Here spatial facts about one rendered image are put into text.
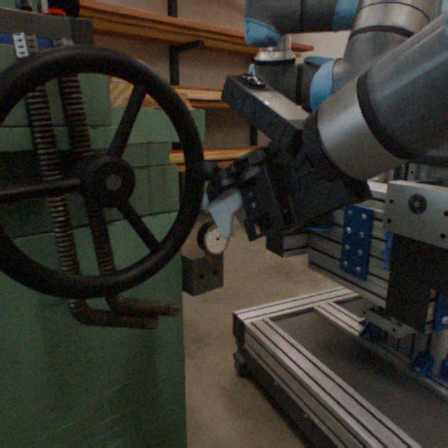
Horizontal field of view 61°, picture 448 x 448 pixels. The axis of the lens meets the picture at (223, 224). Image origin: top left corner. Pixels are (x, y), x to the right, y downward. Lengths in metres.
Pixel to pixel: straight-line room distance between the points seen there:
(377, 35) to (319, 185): 0.17
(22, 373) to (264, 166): 0.52
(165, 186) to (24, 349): 0.35
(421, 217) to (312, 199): 0.39
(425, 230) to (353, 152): 0.42
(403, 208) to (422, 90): 0.47
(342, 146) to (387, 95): 0.05
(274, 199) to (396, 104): 0.13
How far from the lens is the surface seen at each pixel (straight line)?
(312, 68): 1.15
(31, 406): 0.76
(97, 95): 0.55
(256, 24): 0.83
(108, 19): 2.92
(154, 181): 0.71
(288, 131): 0.35
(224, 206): 0.43
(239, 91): 0.39
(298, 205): 0.35
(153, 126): 0.70
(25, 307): 0.68
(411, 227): 0.72
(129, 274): 0.50
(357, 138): 0.29
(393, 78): 0.28
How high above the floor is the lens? 0.88
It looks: 15 degrees down
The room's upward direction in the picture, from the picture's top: straight up
